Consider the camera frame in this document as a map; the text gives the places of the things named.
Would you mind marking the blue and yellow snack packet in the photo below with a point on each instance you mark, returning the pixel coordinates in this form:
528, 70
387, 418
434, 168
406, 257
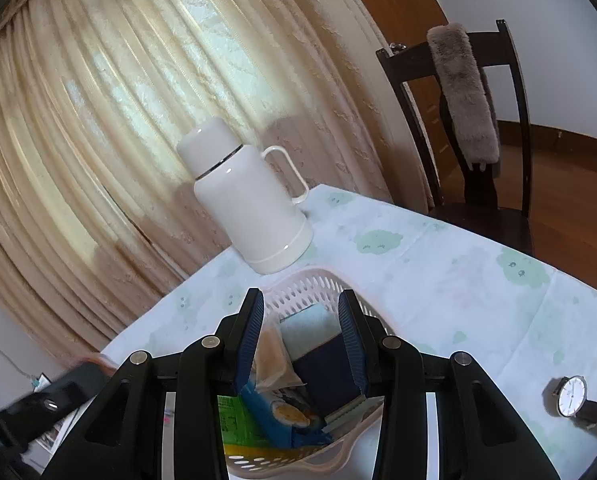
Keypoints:
288, 415

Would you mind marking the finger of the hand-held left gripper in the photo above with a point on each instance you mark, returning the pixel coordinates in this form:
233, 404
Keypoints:
53, 400

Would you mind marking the white plastic basket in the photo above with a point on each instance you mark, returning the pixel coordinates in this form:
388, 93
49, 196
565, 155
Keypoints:
303, 285

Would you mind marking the light blue and navy packet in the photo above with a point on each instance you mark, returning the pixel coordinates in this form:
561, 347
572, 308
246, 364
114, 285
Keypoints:
323, 370

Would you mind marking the small beige snack packet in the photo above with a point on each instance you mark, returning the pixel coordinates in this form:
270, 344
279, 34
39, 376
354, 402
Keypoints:
273, 360

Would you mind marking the white-faced wristwatch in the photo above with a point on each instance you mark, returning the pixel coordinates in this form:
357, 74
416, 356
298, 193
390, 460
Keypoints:
570, 397

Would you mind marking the photo desk calendar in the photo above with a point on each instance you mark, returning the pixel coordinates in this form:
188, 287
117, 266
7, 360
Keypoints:
53, 437

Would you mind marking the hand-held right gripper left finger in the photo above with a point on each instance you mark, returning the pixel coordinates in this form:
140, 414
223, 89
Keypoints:
248, 340

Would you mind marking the white green-patterned tablecloth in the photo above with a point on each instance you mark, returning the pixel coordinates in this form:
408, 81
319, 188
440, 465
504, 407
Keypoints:
453, 285

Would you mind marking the dark wooden chair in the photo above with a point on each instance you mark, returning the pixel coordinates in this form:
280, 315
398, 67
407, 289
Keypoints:
478, 220

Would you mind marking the brown wooden door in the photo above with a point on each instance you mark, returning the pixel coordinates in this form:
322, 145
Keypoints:
388, 0

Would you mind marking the green snack packet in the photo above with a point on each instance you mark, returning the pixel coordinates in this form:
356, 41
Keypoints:
233, 420

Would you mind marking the grey fuzzy cloth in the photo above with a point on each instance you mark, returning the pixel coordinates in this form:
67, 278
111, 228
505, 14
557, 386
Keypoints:
463, 95

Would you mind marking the white thermos jug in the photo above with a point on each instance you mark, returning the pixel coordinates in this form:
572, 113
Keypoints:
248, 210

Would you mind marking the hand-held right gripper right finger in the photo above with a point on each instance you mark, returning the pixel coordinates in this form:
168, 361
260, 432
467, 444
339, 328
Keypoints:
353, 345

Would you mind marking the beige pleated curtain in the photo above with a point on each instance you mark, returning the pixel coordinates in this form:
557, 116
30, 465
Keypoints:
128, 85

